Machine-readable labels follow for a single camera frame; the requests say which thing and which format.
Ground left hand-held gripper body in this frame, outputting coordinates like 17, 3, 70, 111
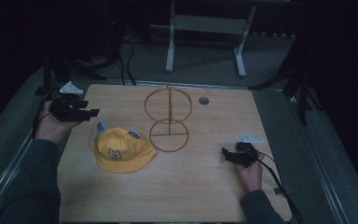
48, 80, 91, 123

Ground person's left hand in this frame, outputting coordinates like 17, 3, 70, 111
34, 100, 82, 145

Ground gold wire hat stand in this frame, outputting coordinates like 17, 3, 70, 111
144, 81, 193, 154

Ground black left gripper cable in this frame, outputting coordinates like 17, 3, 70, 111
32, 89, 60, 140

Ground white metal desk frame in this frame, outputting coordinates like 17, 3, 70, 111
165, 0, 257, 78

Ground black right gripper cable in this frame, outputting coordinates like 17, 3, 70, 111
255, 150, 304, 224

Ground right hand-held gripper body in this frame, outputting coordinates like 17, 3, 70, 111
233, 133, 265, 168

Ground yellow hat with blue ears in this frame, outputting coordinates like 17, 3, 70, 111
89, 120, 158, 174

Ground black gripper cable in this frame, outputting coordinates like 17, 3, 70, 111
32, 89, 60, 140
255, 150, 304, 224

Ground black tripod stand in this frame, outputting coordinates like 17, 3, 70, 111
34, 52, 108, 96
247, 36, 323, 126

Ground black floor cables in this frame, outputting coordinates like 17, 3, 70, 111
117, 38, 138, 87

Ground person's right hand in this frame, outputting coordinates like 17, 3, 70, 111
234, 152, 266, 194

